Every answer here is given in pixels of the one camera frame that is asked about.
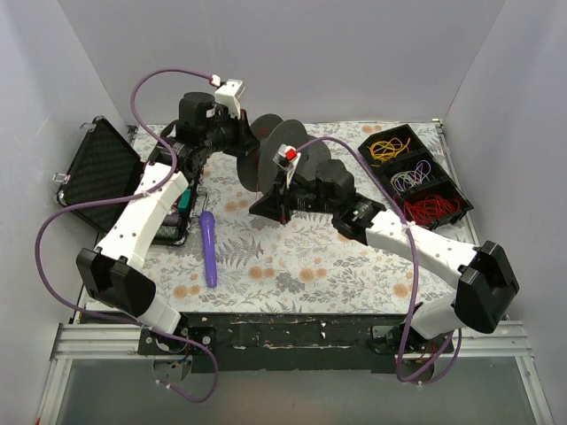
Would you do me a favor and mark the floral patterned table mat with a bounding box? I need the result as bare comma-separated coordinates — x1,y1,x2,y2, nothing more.
83,121,493,315

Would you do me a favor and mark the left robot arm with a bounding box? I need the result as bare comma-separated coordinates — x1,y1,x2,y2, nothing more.
76,81,260,354

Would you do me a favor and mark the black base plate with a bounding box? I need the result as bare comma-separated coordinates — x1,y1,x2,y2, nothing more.
136,312,455,375

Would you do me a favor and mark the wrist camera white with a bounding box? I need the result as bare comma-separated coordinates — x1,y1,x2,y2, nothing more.
273,144,301,188
214,79,245,120

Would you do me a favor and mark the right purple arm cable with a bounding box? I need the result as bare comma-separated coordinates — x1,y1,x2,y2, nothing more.
296,135,464,386

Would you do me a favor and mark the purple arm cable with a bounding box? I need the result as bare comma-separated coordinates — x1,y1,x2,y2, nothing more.
296,135,464,386
35,68,220,402

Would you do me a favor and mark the black three-compartment wire tray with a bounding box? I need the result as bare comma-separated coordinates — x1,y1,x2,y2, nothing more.
358,124,473,230

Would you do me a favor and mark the yellow wire bundle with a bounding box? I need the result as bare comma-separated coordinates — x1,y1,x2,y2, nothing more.
369,135,412,163

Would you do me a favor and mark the grey cable spool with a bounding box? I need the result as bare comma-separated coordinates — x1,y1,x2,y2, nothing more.
301,142,331,181
237,113,307,193

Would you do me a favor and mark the black poker chip case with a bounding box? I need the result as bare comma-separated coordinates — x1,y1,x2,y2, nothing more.
57,116,189,246

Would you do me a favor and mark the red wire bundle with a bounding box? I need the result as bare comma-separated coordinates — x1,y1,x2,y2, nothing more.
392,192,462,231

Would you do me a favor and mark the purple toy microphone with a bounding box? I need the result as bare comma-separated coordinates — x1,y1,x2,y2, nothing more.
199,211,218,288

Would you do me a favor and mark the aluminium frame rail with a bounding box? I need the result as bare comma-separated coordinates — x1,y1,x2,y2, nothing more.
37,321,554,424

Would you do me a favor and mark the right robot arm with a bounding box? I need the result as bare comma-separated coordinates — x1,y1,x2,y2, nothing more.
249,159,519,352

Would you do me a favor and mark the white purple wire bundle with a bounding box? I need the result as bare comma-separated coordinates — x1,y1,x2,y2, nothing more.
391,159,433,194

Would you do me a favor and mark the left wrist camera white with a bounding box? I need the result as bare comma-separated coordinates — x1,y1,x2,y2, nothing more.
214,79,245,120

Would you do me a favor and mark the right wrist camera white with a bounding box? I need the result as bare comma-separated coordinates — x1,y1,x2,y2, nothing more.
273,144,301,188

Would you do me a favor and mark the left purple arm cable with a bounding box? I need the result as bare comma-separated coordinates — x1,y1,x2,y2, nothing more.
35,68,220,402

